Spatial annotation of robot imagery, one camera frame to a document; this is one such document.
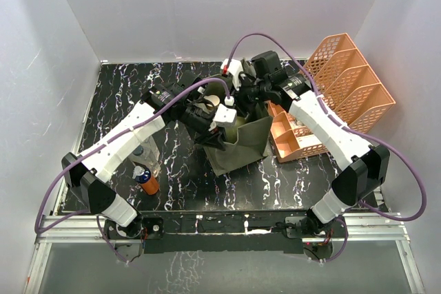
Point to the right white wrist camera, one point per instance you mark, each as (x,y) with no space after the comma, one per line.
(233,69)

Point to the clear square bottle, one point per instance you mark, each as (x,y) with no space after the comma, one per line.
(147,154)

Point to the orange spray bottle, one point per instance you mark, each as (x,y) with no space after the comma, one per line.
(147,181)

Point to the orange low basket tray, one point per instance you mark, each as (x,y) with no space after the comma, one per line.
(291,139)

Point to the yellow-green pump soap bottle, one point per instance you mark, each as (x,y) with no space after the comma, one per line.
(231,133)

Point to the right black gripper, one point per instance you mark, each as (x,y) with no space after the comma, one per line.
(240,93)

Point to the olive green canvas bag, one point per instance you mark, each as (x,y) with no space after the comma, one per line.
(252,136)

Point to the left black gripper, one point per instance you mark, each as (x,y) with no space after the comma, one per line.
(215,137)

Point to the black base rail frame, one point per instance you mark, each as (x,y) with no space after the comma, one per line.
(217,231)

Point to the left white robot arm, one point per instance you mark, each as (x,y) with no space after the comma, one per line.
(87,174)

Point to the beige pump lotion bottle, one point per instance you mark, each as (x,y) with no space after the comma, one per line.
(211,102)

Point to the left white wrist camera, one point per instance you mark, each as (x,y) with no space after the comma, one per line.
(226,115)

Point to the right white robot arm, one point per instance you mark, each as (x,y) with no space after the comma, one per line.
(362,166)

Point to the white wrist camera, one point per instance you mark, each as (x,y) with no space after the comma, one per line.
(233,69)
(226,115)

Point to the orange tall file organizer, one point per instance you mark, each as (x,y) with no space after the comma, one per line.
(348,83)

